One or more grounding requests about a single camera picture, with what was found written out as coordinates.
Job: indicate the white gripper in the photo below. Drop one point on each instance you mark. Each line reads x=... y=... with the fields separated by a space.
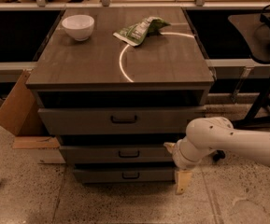
x=178 y=157

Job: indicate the grey drawer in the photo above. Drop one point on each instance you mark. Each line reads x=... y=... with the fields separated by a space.
x=138 y=120
x=115 y=154
x=157 y=174

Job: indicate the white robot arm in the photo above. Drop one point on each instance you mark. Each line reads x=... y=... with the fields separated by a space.
x=206 y=135

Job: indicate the grey top drawer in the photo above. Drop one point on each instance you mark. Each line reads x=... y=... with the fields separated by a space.
x=138 y=120

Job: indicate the grey bottom drawer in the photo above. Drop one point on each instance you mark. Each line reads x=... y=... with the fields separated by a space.
x=157 y=174

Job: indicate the grey drawer cabinet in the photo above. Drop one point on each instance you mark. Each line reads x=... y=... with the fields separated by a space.
x=167 y=70

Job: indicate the green snack bag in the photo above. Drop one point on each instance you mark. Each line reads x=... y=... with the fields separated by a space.
x=135 y=34

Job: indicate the black side table stand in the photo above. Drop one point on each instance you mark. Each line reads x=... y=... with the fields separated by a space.
x=237 y=42

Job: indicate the brown cardboard box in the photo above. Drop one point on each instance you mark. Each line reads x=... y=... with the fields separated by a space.
x=19 y=116

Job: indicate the white ceramic bowl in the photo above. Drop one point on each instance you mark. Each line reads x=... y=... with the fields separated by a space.
x=79 y=27

